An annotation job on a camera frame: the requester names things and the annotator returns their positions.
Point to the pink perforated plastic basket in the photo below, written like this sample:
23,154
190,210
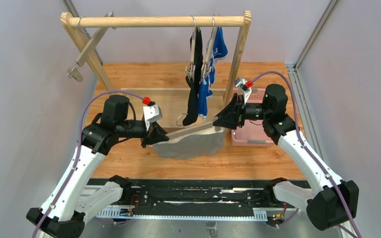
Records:
252,134

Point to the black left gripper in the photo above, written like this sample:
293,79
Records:
149,135

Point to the wooden clip hanger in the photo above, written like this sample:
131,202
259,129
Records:
191,129
87,48

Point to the empty wooden clip hanger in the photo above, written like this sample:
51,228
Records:
87,48

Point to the grey underwear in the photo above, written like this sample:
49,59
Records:
205,142

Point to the wooden hanger holding blue underwear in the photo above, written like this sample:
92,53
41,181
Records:
206,68

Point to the wooden hanger holding black underwear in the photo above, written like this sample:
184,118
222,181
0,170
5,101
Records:
190,69

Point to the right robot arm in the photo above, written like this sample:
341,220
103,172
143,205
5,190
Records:
330,200

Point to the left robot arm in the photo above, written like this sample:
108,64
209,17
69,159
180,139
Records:
64,214

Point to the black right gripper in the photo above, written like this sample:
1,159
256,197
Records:
239,111

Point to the black underwear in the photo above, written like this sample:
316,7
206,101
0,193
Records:
194,84

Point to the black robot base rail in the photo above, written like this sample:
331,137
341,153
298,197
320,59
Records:
197,199

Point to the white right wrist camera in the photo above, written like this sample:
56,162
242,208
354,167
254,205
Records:
245,86

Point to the wooden clothes rack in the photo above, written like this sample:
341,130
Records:
149,55

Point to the blue underwear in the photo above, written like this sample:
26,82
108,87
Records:
218,51

